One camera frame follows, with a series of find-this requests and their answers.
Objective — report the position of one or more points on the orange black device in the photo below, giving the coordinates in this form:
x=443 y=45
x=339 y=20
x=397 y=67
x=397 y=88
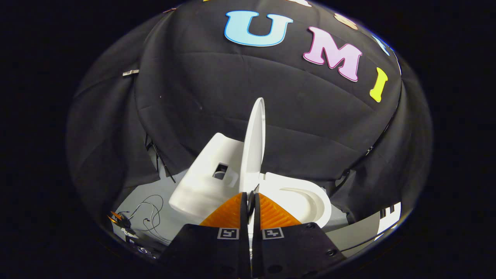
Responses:
x=118 y=220

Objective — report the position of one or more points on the white board with black print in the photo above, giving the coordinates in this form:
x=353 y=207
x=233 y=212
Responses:
x=389 y=217

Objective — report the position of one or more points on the black backdrop cloth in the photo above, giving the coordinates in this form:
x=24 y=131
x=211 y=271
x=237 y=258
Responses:
x=240 y=97

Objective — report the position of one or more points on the metal clip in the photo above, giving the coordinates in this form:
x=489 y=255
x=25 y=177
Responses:
x=130 y=72

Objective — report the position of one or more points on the white toilet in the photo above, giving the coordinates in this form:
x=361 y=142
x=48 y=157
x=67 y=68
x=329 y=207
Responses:
x=205 y=190

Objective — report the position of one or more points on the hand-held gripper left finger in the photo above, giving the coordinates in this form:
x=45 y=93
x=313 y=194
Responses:
x=217 y=252

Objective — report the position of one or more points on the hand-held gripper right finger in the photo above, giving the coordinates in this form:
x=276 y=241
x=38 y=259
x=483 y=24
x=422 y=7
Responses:
x=290 y=252

